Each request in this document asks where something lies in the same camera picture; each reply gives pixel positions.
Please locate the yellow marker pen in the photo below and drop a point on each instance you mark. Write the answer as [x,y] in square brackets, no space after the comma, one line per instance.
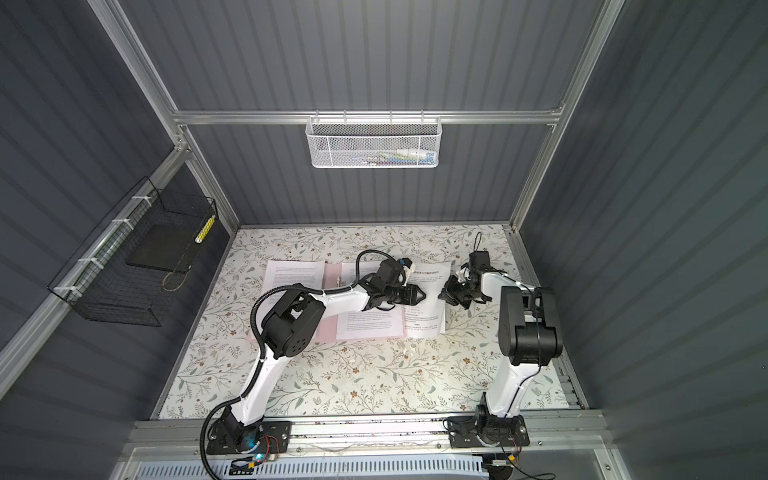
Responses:
[205,229]

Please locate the pink folder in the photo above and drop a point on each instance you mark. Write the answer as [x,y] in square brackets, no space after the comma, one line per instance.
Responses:
[326,327]

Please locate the printed paper sheet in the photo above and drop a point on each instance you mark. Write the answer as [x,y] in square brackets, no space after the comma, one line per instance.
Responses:
[307,273]

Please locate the stack of printed papers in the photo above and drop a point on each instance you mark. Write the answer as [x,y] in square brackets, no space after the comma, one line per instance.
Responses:
[422,321]

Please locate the floral table mat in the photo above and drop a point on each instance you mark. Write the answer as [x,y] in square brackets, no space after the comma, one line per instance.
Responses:
[445,374]

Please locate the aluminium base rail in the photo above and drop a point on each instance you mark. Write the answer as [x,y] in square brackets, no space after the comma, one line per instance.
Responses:
[373,434]

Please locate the white vented cable duct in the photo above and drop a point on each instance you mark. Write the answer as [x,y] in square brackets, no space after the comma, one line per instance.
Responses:
[446,466]

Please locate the black wire wall basket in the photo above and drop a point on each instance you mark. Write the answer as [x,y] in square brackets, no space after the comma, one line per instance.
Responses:
[132,271]

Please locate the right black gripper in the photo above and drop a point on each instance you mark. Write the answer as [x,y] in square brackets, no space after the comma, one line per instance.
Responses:
[450,293]

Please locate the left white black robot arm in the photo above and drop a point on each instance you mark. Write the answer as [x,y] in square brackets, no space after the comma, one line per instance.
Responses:
[284,321]

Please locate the white mesh wall basket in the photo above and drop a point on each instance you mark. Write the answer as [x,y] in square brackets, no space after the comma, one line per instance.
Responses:
[338,145]

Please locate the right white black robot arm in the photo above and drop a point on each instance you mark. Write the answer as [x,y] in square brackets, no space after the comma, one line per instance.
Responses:
[528,339]

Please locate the pens in white basket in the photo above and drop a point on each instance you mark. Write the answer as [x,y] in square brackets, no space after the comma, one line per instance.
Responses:
[401,157]

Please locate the black foam pad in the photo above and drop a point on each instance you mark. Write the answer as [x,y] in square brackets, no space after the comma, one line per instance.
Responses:
[165,248]

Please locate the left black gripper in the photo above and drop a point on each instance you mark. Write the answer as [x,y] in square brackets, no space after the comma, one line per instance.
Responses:
[411,298]

